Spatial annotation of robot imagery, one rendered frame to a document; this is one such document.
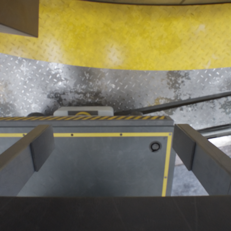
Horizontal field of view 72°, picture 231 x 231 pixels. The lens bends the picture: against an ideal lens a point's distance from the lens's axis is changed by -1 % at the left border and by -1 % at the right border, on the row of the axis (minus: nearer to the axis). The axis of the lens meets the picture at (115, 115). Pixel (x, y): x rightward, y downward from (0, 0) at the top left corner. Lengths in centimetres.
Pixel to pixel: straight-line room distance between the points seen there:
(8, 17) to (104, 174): 51
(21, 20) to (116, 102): 53
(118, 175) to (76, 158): 16
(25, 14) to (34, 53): 42
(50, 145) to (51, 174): 48
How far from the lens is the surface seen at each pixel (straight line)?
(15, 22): 45
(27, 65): 91
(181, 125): 16
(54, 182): 67
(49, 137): 16
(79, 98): 84
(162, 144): 56
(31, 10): 51
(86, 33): 83
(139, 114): 73
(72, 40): 84
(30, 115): 81
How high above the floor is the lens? 80
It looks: 73 degrees down
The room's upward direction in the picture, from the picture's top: 180 degrees counter-clockwise
